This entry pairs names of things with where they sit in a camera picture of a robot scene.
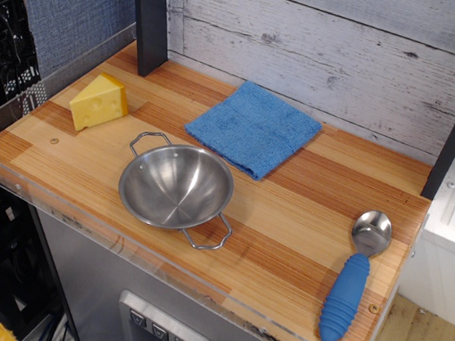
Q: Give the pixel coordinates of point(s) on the stainless steel pot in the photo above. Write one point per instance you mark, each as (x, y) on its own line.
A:
(174, 186)

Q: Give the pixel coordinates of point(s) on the yellow cheese wedge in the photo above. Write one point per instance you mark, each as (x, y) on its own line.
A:
(102, 100)

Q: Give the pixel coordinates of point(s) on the blue folded cloth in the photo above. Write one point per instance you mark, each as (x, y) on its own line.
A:
(254, 130)

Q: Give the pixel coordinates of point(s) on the silver button panel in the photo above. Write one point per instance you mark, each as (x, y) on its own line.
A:
(142, 321)

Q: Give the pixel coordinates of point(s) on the white appliance on right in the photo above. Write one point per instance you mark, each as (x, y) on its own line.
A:
(428, 279)

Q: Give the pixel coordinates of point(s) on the clear acrylic table guard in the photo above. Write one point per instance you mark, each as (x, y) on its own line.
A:
(291, 230)

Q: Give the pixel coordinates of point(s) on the blue handled metal spoon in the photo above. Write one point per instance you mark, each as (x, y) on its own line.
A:
(371, 235)

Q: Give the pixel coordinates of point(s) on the dark left vertical post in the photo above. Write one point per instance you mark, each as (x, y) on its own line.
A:
(151, 30)

